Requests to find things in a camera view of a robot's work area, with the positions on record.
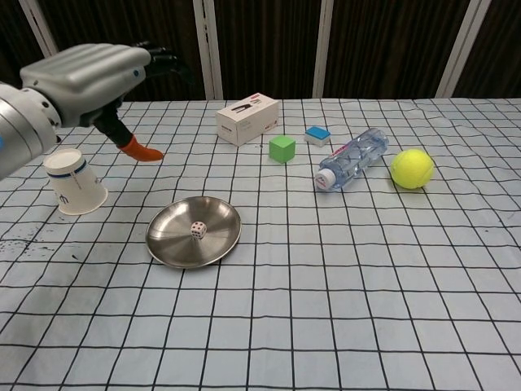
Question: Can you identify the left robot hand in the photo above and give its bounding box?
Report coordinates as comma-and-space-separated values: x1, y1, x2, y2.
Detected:
19, 39, 195, 163

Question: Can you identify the white paper cup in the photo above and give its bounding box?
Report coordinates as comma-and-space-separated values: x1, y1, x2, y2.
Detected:
42, 147, 109, 216

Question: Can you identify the checkered tablecloth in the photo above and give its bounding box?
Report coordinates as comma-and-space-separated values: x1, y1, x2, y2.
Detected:
0, 97, 521, 391

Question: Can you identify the silver metal plate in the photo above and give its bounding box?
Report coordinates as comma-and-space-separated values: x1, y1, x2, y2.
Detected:
146, 195, 243, 269

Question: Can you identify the black pleated curtain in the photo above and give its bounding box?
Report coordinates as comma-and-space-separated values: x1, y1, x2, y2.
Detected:
0, 0, 521, 105

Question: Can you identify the clear plastic water bottle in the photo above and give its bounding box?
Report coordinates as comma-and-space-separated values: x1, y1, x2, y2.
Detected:
313, 127, 390, 191

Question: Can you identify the green cube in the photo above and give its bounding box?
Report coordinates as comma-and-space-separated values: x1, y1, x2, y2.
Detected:
269, 135, 296, 165

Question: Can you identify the yellow tennis ball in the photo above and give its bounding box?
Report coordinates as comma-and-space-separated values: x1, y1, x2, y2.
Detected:
390, 148, 436, 190

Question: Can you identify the white frame post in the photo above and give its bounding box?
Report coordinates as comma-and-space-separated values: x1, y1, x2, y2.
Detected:
312, 0, 335, 99
192, 0, 224, 99
437, 0, 484, 99
19, 0, 60, 56

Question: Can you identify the blue and white block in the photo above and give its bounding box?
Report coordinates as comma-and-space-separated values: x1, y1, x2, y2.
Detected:
304, 125, 330, 147

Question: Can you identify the white cardboard box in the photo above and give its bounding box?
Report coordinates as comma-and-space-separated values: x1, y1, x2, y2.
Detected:
215, 93, 281, 147

